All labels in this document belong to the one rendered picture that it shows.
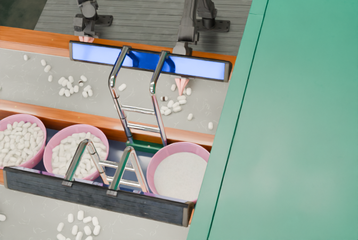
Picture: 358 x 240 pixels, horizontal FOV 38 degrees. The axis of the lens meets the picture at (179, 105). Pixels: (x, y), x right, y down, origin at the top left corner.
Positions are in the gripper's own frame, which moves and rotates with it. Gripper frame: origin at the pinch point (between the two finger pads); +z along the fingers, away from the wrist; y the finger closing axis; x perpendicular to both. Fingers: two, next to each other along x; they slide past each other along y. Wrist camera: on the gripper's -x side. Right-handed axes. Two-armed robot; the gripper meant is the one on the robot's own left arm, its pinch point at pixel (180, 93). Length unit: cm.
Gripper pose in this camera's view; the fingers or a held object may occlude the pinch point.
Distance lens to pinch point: 223.0
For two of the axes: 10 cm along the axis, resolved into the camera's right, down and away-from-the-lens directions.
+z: -1.1, 9.9, 1.1
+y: 9.6, 1.4, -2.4
